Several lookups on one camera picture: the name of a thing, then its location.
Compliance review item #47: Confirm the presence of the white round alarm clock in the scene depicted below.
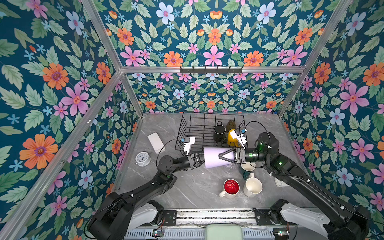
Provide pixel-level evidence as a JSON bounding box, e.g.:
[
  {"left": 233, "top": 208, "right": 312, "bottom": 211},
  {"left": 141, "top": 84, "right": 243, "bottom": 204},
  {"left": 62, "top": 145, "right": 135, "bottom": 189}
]
[{"left": 135, "top": 152, "right": 151, "bottom": 167}]

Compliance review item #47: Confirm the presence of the yellow plastic mug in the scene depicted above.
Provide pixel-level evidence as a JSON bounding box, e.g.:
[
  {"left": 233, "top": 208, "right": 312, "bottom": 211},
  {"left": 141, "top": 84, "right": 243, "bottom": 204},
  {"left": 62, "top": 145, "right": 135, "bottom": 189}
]
[{"left": 227, "top": 129, "right": 241, "bottom": 148}]

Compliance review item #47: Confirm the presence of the lavender plastic cup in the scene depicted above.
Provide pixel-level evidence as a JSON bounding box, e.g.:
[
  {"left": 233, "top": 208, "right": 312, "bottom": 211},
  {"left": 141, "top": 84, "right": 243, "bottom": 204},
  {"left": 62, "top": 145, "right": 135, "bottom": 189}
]
[{"left": 204, "top": 147, "right": 231, "bottom": 169}]

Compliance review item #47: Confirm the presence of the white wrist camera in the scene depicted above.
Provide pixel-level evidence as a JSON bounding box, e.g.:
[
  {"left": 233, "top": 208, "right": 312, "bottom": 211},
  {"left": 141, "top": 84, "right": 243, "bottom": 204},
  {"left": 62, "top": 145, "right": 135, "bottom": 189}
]
[
  {"left": 181, "top": 136, "right": 196, "bottom": 156},
  {"left": 232, "top": 129, "right": 247, "bottom": 148}
]

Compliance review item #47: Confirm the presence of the white rectangular box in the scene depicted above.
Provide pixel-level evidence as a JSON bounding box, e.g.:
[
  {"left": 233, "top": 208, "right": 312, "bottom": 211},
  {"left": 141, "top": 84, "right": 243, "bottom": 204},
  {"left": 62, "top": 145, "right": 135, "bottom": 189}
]
[{"left": 148, "top": 133, "right": 164, "bottom": 155}]

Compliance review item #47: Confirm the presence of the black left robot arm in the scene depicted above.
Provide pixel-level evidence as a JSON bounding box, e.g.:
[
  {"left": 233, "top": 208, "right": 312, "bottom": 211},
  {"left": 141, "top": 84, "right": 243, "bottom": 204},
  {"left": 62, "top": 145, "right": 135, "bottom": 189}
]
[{"left": 87, "top": 153, "right": 205, "bottom": 240}]

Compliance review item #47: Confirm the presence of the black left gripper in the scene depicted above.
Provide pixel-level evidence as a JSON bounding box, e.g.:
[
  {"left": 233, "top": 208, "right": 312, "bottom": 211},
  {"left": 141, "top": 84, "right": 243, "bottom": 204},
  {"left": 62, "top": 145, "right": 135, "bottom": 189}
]
[{"left": 169, "top": 151, "right": 212, "bottom": 176}]

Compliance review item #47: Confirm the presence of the black mug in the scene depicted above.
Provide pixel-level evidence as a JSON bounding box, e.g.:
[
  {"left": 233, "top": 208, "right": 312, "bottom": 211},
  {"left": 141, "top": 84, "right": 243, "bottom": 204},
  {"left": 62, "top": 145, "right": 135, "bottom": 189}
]
[{"left": 213, "top": 121, "right": 227, "bottom": 143}]

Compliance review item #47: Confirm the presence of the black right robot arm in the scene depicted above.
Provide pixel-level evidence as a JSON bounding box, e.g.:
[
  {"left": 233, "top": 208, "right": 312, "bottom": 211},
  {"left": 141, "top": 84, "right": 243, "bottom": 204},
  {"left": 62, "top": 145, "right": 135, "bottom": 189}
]
[{"left": 218, "top": 132, "right": 371, "bottom": 240}]

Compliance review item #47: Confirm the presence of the gold glitter cup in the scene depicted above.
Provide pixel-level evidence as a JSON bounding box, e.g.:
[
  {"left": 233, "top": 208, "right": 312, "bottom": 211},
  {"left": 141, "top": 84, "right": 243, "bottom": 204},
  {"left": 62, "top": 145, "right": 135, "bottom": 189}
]
[{"left": 226, "top": 121, "right": 236, "bottom": 132}]

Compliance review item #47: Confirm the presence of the metal hook rail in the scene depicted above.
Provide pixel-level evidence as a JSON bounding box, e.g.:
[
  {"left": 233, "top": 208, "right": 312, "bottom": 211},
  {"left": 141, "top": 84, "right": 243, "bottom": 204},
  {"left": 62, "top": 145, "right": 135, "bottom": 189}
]
[{"left": 179, "top": 66, "right": 243, "bottom": 75}]

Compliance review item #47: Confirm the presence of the black wire dish rack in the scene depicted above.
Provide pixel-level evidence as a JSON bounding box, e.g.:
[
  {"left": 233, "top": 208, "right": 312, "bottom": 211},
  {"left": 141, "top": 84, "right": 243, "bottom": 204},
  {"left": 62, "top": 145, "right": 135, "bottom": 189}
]
[{"left": 175, "top": 113, "right": 246, "bottom": 153}]

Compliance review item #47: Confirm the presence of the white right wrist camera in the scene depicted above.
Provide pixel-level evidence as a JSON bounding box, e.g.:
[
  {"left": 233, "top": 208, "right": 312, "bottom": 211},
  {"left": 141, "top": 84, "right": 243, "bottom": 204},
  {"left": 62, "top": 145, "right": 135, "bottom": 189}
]
[{"left": 232, "top": 129, "right": 247, "bottom": 148}]

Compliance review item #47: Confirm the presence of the red interior white mug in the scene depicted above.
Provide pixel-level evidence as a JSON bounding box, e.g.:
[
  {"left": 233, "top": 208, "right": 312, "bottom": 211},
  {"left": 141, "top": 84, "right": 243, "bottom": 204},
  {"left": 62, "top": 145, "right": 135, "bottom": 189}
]
[{"left": 219, "top": 179, "right": 240, "bottom": 199}]

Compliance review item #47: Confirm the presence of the pale green box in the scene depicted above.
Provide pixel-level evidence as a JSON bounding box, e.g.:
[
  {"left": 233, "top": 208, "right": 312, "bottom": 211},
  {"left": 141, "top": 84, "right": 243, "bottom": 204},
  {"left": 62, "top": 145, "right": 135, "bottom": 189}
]
[{"left": 205, "top": 224, "right": 243, "bottom": 240}]

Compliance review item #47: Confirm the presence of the green and cream mug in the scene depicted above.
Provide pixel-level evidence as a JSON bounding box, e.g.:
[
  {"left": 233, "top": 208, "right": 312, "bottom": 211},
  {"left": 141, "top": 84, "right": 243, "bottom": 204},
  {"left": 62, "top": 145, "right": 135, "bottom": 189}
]
[{"left": 239, "top": 163, "right": 256, "bottom": 180}]

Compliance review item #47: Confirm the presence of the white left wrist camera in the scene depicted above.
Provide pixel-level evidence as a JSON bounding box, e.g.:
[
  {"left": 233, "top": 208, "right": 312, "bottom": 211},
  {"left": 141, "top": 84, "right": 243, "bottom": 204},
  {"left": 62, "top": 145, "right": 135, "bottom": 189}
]
[{"left": 181, "top": 136, "right": 196, "bottom": 156}]

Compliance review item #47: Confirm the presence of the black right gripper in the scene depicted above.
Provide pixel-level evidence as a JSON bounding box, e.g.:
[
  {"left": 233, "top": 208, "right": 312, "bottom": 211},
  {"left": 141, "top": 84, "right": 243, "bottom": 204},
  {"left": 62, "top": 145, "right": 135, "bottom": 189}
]
[{"left": 220, "top": 147, "right": 270, "bottom": 167}]

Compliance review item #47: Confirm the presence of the clear glass cup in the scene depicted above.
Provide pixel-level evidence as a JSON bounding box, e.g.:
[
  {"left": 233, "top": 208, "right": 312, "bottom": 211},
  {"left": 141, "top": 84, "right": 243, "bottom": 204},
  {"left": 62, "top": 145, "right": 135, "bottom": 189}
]
[{"left": 225, "top": 164, "right": 237, "bottom": 175}]

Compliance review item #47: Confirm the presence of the cream ceramic mug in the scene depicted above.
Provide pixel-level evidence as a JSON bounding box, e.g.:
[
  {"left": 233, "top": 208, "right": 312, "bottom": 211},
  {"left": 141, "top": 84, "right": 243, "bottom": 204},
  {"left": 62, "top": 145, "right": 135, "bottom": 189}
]
[{"left": 243, "top": 173, "right": 263, "bottom": 198}]

